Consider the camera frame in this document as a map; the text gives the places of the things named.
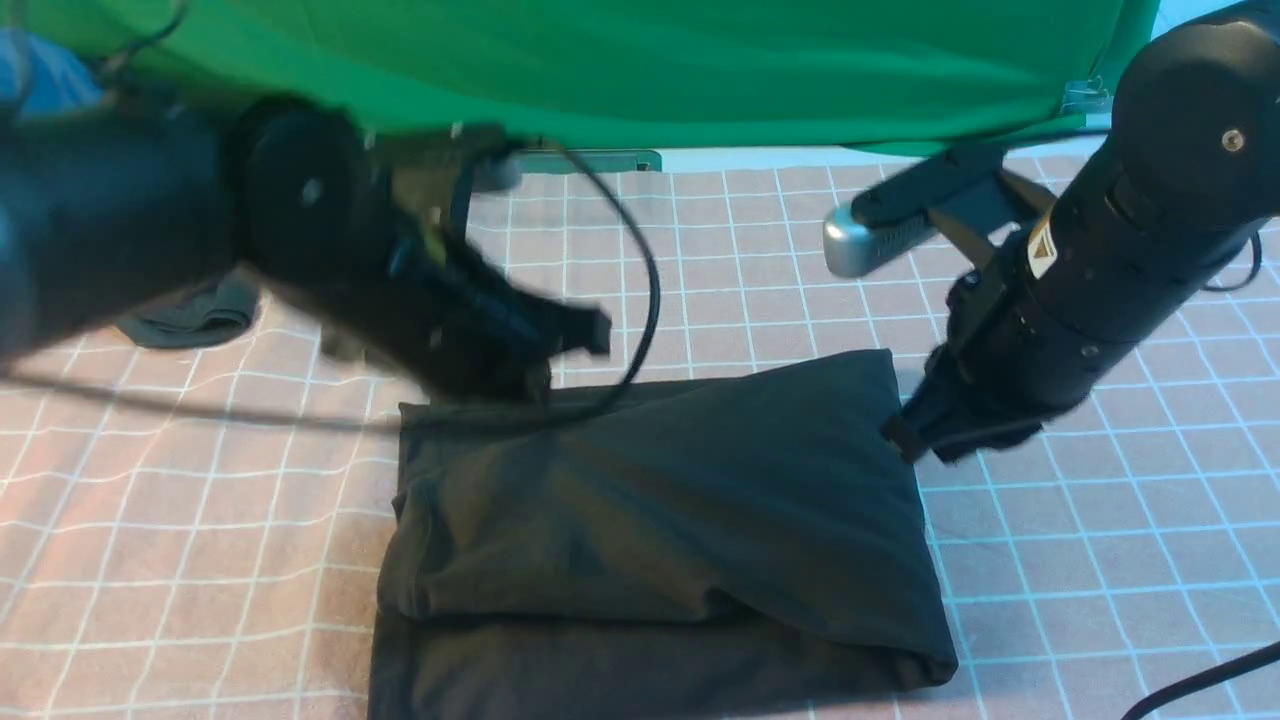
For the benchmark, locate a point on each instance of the green backdrop cloth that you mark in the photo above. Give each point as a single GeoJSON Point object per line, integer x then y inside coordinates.
{"type": "Point", "coordinates": [905, 77]}

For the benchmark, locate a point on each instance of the dark gray crumpled garment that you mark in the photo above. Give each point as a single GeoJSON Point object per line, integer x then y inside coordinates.
{"type": "Point", "coordinates": [214, 315]}

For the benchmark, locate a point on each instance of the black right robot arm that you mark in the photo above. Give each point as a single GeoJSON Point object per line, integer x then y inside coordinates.
{"type": "Point", "coordinates": [1186, 176]}

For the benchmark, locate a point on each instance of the dark gray long-sleeved shirt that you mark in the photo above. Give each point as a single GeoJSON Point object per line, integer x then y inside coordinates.
{"type": "Point", "coordinates": [728, 546]}

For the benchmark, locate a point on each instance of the metal binder clip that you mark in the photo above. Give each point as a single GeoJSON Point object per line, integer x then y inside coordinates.
{"type": "Point", "coordinates": [1086, 97]}

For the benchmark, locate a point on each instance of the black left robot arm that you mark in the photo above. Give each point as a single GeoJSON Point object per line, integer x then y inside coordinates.
{"type": "Point", "coordinates": [110, 210]}

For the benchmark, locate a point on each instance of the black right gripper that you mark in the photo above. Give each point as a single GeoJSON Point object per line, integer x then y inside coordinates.
{"type": "Point", "coordinates": [1006, 367]}

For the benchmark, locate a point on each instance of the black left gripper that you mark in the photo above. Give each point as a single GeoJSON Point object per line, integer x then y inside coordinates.
{"type": "Point", "coordinates": [451, 323]}

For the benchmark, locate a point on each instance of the blue garment in pile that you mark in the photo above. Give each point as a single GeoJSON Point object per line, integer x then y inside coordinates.
{"type": "Point", "coordinates": [58, 80]}

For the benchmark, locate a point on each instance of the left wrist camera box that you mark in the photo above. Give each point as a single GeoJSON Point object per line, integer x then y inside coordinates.
{"type": "Point", "coordinates": [435, 172]}

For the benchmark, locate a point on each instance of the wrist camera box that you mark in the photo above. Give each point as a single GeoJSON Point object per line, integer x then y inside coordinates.
{"type": "Point", "coordinates": [435, 172]}
{"type": "Point", "coordinates": [964, 193]}

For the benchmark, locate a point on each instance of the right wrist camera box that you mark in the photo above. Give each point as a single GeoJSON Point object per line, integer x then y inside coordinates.
{"type": "Point", "coordinates": [964, 193]}

